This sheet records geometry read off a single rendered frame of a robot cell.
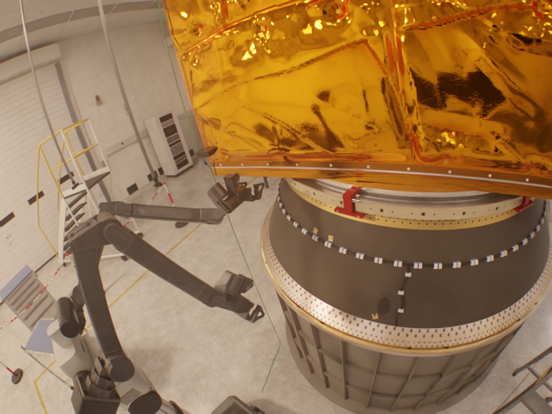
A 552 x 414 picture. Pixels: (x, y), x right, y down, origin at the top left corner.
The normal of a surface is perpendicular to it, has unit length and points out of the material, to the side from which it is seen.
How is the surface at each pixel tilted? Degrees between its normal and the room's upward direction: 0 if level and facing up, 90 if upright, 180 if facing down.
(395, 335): 43
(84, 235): 90
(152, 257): 89
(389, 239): 62
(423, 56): 81
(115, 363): 90
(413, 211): 90
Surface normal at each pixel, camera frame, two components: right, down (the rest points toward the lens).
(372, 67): -0.48, 0.50
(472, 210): -0.20, 0.53
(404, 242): -0.52, 0.07
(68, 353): -0.22, -0.85
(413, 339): -0.42, -0.25
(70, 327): 0.75, 0.17
